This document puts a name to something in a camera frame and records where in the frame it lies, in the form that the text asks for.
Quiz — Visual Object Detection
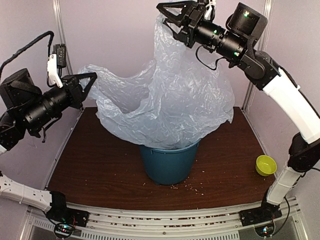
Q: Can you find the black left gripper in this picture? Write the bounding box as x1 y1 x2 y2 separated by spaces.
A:
20 71 97 132

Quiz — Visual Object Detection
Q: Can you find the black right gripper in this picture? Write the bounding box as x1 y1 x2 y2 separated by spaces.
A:
156 0 247 61

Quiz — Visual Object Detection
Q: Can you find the translucent grey plastic bag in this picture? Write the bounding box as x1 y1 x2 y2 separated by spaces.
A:
79 14 235 149

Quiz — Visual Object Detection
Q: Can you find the teal plastic trash bin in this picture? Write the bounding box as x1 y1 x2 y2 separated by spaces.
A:
139 140 200 186

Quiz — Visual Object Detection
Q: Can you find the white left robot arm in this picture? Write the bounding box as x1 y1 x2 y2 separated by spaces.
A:
0 69 97 222

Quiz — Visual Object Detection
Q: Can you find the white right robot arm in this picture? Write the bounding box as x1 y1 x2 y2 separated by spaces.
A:
157 0 320 221

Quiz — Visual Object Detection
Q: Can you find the yellow plastic bowl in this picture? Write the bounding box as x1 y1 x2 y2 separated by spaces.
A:
255 155 277 177

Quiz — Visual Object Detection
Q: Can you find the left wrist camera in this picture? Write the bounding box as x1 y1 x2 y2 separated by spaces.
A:
0 43 68 110

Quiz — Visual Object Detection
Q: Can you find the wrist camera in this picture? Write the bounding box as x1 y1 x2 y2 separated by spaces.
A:
198 0 268 41
0 43 68 110

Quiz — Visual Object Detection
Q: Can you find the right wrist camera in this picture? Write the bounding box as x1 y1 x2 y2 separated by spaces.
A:
198 0 268 41

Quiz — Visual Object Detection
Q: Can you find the left aluminium corner post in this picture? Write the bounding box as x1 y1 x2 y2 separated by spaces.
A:
52 0 73 76

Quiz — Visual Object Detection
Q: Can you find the aluminium corner post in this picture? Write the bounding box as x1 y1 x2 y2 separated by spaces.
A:
242 0 274 114
52 0 73 76

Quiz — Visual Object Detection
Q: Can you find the right aluminium corner post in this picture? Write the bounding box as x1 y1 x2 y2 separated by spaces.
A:
242 0 274 114

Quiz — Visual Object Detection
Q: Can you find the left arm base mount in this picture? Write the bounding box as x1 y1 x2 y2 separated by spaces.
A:
43 190 90 240

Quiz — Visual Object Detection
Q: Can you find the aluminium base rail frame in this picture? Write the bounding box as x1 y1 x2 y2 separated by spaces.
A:
18 197 311 240

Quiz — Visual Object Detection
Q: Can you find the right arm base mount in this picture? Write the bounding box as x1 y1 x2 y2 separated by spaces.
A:
238 196 291 240

